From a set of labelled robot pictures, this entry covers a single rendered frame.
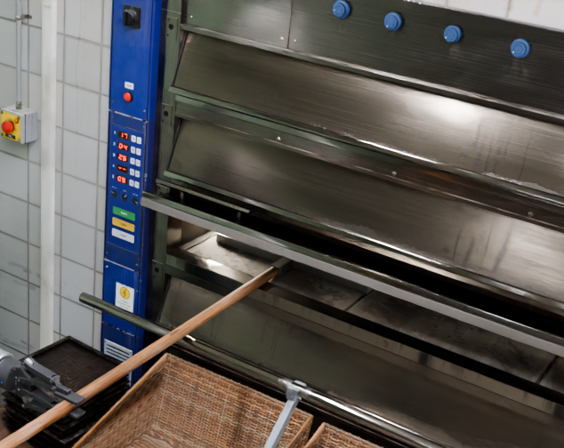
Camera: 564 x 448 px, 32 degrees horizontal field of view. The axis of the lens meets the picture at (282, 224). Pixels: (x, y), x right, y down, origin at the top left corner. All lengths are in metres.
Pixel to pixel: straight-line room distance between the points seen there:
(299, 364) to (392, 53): 0.98
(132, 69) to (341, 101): 0.68
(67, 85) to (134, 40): 0.36
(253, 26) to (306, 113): 0.29
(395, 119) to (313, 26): 0.33
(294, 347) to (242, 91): 0.78
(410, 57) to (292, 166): 0.49
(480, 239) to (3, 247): 1.80
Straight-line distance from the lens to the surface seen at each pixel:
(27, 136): 3.27
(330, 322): 2.80
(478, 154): 2.44
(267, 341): 2.96
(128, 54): 2.93
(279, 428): 2.47
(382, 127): 2.53
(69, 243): 3.34
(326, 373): 2.88
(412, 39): 2.48
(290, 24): 2.65
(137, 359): 2.46
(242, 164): 2.80
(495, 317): 2.41
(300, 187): 2.71
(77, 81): 3.13
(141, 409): 3.17
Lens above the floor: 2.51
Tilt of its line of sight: 23 degrees down
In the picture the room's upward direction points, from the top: 6 degrees clockwise
